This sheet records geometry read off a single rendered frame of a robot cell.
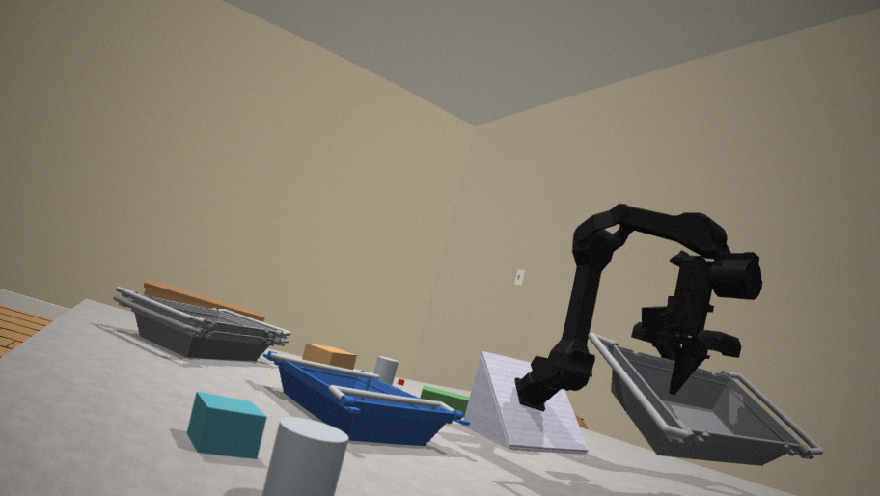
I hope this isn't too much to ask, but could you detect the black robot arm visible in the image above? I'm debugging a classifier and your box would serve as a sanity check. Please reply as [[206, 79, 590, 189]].
[[514, 204, 762, 411]]

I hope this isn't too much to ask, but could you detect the tan rectangular box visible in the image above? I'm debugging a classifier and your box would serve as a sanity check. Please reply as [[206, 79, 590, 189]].
[[302, 344, 357, 370]]

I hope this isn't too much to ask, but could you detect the light green block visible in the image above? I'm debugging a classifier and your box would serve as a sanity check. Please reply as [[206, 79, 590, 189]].
[[420, 385, 470, 417]]

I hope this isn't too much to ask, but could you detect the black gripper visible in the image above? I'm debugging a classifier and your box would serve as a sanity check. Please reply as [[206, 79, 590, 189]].
[[631, 289, 741, 395]]

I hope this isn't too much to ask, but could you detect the blue plastic tray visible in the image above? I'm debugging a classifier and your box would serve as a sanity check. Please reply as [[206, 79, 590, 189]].
[[263, 351, 471, 446]]

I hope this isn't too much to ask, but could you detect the teal box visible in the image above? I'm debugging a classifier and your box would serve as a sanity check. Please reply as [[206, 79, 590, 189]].
[[187, 392, 267, 459]]

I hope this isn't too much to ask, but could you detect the grey cylinder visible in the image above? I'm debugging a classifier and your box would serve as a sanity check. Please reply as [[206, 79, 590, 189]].
[[374, 356, 399, 386], [262, 417, 348, 496]]

